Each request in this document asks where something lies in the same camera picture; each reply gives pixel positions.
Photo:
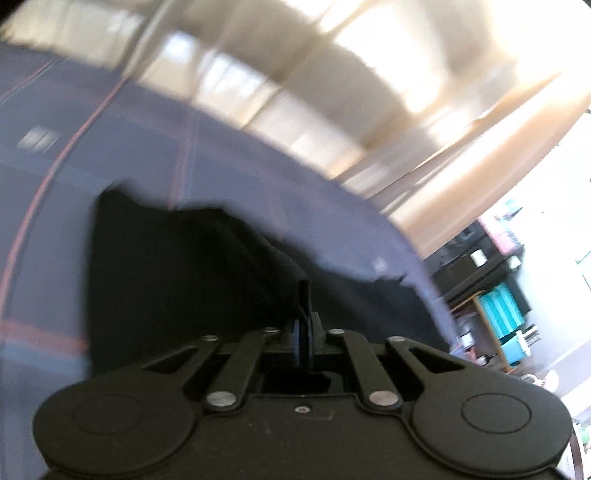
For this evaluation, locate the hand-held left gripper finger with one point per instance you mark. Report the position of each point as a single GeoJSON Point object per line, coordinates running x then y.
{"type": "Point", "coordinates": [300, 341]}
{"type": "Point", "coordinates": [310, 341]}

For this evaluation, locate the black pants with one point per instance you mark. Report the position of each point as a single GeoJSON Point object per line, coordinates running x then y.
{"type": "Point", "coordinates": [184, 277]}

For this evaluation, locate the wooden side table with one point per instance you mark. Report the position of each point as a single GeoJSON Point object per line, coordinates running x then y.
{"type": "Point", "coordinates": [485, 318]}

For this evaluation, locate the teal storage box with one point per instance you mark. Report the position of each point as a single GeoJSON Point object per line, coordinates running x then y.
{"type": "Point", "coordinates": [503, 304]}

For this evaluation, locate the beige curtain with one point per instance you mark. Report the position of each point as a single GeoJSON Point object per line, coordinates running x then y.
{"type": "Point", "coordinates": [485, 184]}

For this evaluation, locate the sheer white curtain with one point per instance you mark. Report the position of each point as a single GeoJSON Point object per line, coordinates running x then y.
{"type": "Point", "coordinates": [323, 92]}

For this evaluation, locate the blue plaid bed blanket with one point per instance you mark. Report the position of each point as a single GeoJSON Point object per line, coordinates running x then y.
{"type": "Point", "coordinates": [138, 138]}

